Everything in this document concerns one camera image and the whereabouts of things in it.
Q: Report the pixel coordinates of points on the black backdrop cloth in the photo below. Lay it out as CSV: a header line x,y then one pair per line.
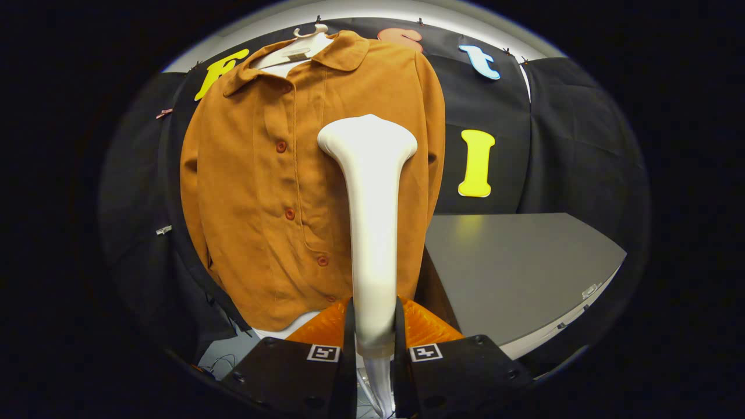
x,y
582,145

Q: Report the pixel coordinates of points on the grey cabinet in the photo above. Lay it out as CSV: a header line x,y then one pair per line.
x,y
512,267

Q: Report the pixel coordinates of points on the white garment steamer head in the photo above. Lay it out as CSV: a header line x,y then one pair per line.
x,y
372,221

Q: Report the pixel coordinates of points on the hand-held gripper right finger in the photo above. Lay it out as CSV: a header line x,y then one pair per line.
x,y
460,378

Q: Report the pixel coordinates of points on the small silver clip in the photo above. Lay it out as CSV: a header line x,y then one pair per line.
x,y
163,230

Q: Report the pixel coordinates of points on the small clear bracket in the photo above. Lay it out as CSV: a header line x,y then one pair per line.
x,y
591,290

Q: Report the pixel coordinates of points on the small pink clip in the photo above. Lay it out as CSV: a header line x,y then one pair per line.
x,y
164,113

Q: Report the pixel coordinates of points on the orange button-up shirt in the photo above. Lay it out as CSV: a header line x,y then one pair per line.
x,y
250,203

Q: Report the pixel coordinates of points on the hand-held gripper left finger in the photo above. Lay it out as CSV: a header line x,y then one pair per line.
x,y
291,378

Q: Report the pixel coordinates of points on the white mannequin form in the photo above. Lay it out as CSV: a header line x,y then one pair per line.
x,y
291,63

